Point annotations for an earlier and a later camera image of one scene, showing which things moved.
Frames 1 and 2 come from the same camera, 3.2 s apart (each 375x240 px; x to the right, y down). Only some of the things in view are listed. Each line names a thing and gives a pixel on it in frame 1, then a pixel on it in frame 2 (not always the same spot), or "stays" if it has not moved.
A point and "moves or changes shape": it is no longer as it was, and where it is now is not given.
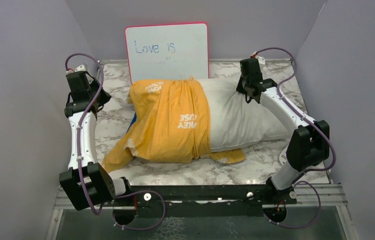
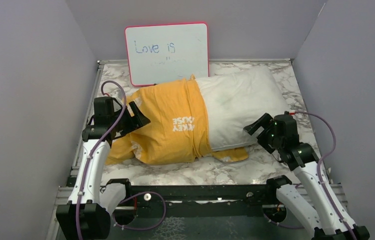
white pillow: x=234 y=122 stays
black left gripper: x=105 y=97 → x=138 y=120
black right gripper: x=240 y=88 → x=264 y=121
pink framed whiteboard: x=179 y=51 stays
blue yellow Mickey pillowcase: x=169 y=121 moves or changes shape
